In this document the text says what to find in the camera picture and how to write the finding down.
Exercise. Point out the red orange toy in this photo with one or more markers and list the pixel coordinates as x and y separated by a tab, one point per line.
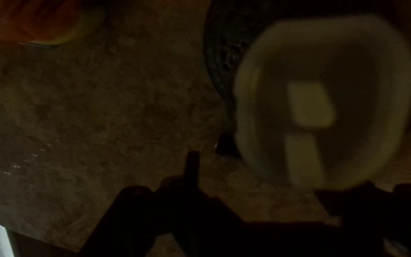
29	19

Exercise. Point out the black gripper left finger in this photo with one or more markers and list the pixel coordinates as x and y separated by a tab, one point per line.
193	172

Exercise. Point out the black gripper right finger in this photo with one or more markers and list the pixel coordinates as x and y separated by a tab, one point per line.
353	200

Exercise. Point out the translucent white plastic container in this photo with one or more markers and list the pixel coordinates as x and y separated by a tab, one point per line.
329	100

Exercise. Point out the round black disc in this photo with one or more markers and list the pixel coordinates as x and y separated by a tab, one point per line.
225	62

